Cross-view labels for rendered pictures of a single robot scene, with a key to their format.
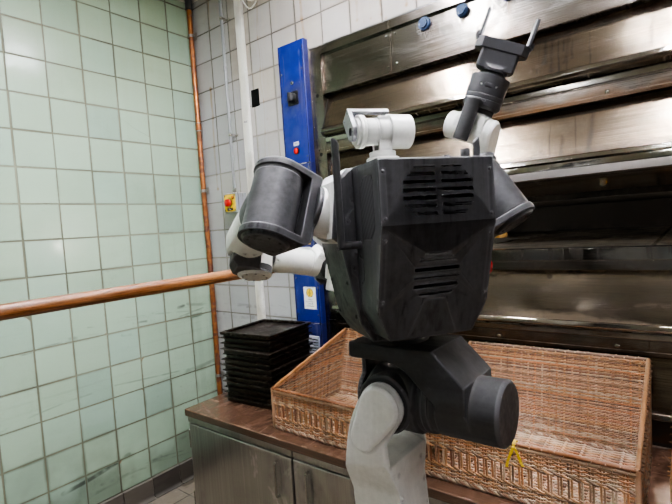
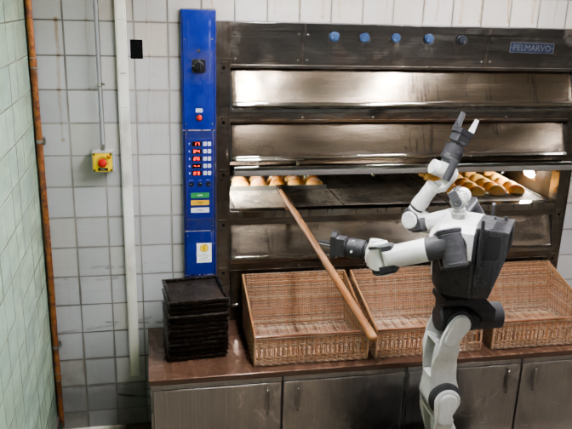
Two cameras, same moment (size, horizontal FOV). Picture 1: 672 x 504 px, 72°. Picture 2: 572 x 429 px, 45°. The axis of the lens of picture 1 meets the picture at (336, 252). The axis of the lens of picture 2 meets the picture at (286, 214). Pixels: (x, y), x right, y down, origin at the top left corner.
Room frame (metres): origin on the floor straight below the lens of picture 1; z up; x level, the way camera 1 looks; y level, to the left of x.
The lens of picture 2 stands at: (-0.28, 2.32, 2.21)
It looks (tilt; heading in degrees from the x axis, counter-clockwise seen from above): 17 degrees down; 311
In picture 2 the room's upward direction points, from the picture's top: 2 degrees clockwise
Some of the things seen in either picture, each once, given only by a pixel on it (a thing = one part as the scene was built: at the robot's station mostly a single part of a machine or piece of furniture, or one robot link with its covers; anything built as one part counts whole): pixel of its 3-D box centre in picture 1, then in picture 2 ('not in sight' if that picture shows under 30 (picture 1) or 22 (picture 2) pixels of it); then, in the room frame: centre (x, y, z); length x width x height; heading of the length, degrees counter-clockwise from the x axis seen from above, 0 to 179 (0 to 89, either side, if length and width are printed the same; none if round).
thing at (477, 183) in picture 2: not in sight; (466, 178); (1.53, -1.43, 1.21); 0.61 x 0.48 x 0.06; 142
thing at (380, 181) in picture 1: (401, 241); (470, 251); (0.85, -0.12, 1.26); 0.34 x 0.30 x 0.36; 107
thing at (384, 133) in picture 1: (384, 137); (460, 201); (0.91, -0.11, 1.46); 0.10 x 0.07 x 0.09; 107
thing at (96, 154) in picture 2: (235, 202); (103, 160); (2.42, 0.51, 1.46); 0.10 x 0.07 x 0.10; 52
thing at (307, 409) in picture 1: (368, 383); (302, 314); (1.67, -0.09, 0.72); 0.56 x 0.49 x 0.28; 52
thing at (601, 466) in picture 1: (533, 414); (412, 308); (1.32, -0.54, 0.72); 0.56 x 0.49 x 0.28; 53
